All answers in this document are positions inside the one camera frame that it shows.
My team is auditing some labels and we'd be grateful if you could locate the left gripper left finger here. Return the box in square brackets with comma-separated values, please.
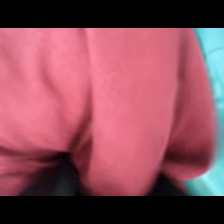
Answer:
[19, 155, 84, 197]

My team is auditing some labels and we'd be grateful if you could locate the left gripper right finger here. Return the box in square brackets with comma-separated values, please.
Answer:
[150, 173, 188, 197]

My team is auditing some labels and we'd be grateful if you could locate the red T-shirt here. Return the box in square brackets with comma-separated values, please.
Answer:
[0, 27, 218, 197]

